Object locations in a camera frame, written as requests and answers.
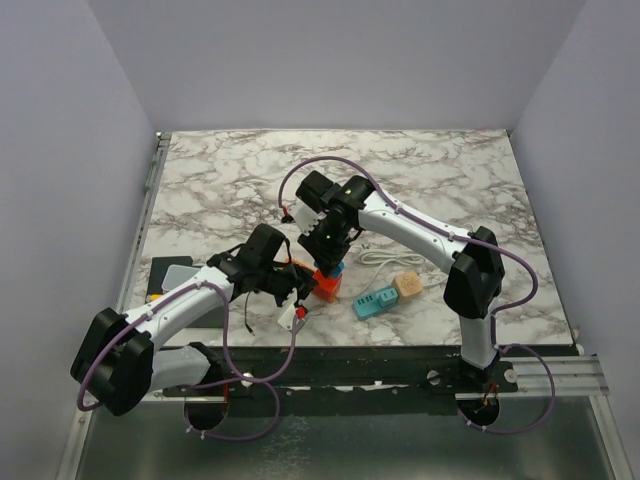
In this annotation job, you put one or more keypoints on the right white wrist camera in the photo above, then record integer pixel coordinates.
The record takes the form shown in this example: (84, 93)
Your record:
(302, 216)

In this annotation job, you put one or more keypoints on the orange power strip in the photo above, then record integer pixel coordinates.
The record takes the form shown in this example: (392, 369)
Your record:
(295, 262)

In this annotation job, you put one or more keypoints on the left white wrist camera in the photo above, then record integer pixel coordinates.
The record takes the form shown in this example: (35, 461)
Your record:
(293, 315)

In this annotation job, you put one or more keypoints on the beige cube socket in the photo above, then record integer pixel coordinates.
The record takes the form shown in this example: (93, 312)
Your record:
(408, 285)

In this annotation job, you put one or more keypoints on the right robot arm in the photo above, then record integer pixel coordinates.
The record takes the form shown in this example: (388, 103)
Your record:
(474, 269)

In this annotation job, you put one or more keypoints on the teal power strip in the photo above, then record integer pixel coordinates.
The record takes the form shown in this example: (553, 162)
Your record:
(366, 306)

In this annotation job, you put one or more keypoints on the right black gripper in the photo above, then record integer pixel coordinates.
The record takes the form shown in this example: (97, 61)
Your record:
(325, 258)

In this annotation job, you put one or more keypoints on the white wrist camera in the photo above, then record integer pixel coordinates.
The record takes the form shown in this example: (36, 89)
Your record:
(302, 216)
(293, 315)

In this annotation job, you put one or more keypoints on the blue cube socket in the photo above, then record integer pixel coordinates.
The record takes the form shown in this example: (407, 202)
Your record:
(335, 272)

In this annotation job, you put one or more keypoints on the small teal plug adapter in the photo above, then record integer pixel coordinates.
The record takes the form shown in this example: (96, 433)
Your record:
(387, 297)

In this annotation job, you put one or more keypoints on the red cube socket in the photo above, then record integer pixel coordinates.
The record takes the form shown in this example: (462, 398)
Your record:
(327, 287)

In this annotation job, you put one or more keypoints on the black charger with cable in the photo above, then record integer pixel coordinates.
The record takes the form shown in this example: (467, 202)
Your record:
(246, 322)

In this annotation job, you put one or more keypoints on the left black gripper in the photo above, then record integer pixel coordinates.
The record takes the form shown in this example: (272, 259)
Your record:
(301, 282)

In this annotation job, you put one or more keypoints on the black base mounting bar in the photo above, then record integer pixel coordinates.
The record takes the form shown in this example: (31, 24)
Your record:
(346, 381)

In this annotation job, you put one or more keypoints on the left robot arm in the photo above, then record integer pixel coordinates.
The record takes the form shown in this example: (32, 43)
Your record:
(123, 355)

